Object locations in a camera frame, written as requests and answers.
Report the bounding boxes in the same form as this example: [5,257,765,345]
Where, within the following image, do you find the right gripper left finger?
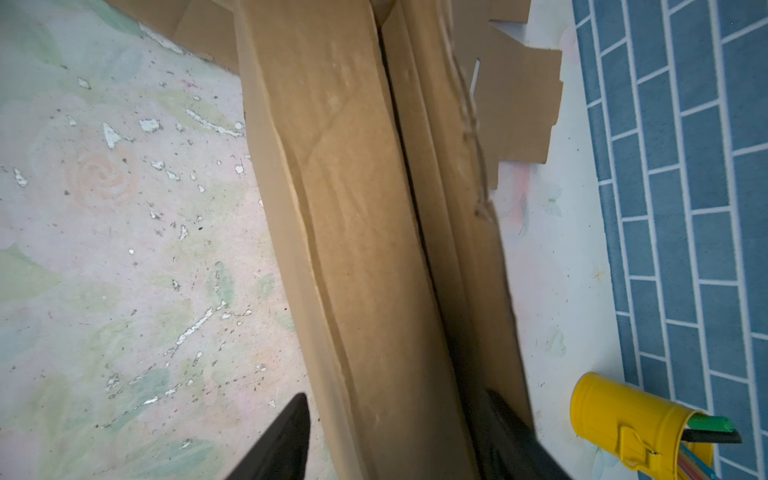
[226,392,311,480]

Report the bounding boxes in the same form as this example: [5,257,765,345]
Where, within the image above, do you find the pens in cup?
[677,413,743,480]

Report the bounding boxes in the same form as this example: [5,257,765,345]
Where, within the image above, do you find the cardboard sheet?
[112,0,562,189]

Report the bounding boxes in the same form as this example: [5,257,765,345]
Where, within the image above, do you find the yellow pen cup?
[570,373,696,479]

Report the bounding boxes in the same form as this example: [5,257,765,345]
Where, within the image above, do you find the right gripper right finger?
[480,389,570,480]

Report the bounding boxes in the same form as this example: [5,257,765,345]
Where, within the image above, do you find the cardboard box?
[234,1,532,479]

